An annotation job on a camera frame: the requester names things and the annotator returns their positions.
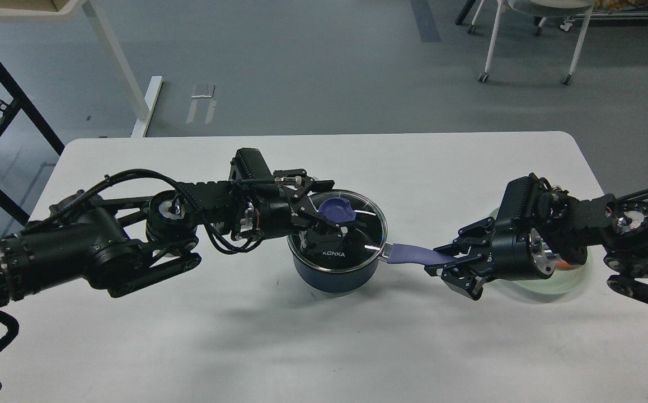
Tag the clear glass plate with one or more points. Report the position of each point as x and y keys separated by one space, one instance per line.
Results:
x=560 y=284

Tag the wheeled cart base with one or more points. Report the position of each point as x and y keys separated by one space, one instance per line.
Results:
x=620 y=11

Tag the blue saucepan with handle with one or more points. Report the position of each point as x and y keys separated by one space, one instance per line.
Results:
x=347 y=282

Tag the white rolling chair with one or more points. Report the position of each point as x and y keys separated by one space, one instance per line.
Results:
x=544 y=10

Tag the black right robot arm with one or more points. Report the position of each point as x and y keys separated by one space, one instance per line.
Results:
x=538 y=224

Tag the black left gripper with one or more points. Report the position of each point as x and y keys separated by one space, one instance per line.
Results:
x=273 y=204

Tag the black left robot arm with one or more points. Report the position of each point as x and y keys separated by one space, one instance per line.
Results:
x=138 y=227

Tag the white floor plate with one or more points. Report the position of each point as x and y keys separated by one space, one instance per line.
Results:
x=202 y=104

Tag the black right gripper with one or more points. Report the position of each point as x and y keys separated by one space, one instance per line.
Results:
x=517 y=254

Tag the white desk frame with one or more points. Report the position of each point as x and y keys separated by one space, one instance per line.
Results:
x=142 y=103

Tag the glass lid with blue knob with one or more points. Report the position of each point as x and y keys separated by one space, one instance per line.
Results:
x=359 y=235

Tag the orange toy carrot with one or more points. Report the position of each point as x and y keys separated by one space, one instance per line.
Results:
x=566 y=266

